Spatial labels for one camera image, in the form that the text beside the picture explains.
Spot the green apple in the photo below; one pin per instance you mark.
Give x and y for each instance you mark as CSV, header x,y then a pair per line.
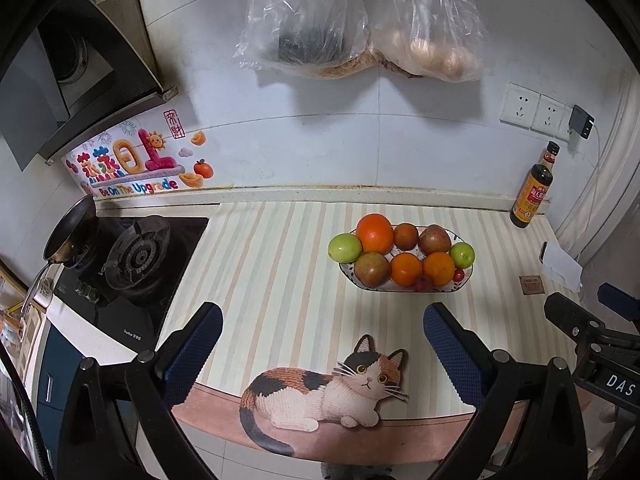
x,y
461,255
345,248

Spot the black gas stove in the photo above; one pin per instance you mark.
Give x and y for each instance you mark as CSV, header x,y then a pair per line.
x,y
185,240

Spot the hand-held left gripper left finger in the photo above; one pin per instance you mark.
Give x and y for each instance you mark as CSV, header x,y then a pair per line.
x,y
195,355

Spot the black charger plug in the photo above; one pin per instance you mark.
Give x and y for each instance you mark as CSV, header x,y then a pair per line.
x,y
581,122

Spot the cherry tomato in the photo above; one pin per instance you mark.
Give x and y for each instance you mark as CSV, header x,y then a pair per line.
x,y
458,275

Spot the dark red apple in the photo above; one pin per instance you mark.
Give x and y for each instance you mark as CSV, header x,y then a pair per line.
x,y
372,268

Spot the white wall outlet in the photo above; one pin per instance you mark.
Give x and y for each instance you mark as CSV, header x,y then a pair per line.
x,y
520,105
550,117

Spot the blue cabinet door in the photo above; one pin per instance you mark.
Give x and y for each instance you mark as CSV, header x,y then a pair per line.
x,y
50,370

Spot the black frying pan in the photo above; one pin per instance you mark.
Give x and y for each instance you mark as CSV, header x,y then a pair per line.
x,y
70,225

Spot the colourful wall sticker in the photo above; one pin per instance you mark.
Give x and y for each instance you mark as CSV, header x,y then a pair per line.
x,y
145,160

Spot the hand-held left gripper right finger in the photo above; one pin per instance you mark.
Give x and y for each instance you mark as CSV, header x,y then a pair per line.
x,y
447,350

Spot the soy sauce bottle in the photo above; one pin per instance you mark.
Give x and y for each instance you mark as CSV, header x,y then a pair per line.
x,y
532,195

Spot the plastic bag with pale contents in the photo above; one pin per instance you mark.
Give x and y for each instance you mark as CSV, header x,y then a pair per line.
x,y
430,35

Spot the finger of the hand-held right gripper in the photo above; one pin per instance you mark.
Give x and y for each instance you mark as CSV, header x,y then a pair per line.
x,y
620,300
570,312

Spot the large orange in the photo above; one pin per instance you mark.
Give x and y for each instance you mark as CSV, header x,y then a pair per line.
x,y
375,233

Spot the small red fruit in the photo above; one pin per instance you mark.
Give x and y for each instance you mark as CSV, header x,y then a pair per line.
x,y
423,283

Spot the small brown card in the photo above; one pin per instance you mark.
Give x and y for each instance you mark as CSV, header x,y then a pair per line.
x,y
531,285

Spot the plastic bag with dark contents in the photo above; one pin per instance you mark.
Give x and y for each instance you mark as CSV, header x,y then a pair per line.
x,y
300,25

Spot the striped cat print mat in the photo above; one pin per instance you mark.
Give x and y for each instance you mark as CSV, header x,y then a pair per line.
x,y
280,260

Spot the range hood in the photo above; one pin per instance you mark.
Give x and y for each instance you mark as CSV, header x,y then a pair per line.
x,y
30,95

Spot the leaf patterned white plate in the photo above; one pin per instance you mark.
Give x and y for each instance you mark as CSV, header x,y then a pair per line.
x,y
347,271

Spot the white folded paper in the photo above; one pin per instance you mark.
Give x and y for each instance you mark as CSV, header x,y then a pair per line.
x,y
562,267

